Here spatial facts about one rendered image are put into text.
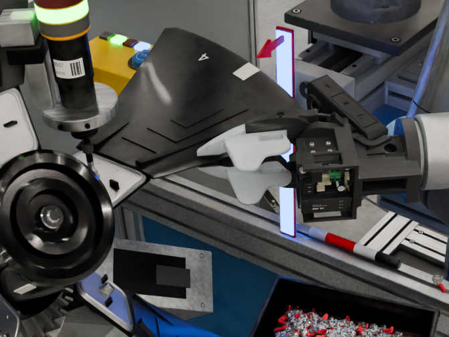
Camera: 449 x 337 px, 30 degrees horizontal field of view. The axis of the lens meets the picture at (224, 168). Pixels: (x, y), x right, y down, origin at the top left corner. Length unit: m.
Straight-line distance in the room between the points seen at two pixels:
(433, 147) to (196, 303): 0.33
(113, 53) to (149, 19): 0.69
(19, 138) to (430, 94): 0.44
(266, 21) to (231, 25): 1.55
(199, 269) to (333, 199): 0.23
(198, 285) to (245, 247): 0.34
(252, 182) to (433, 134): 0.18
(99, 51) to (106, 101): 0.53
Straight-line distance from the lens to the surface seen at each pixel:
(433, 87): 0.94
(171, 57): 0.97
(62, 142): 1.85
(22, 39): 0.74
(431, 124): 0.82
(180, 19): 2.07
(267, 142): 0.82
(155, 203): 1.37
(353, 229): 2.59
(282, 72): 1.07
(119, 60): 1.26
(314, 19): 1.42
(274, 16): 3.85
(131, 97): 0.92
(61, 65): 0.74
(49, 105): 0.76
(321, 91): 0.88
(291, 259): 1.24
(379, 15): 1.40
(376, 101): 1.43
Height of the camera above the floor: 1.65
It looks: 36 degrees down
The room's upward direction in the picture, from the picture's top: 4 degrees counter-clockwise
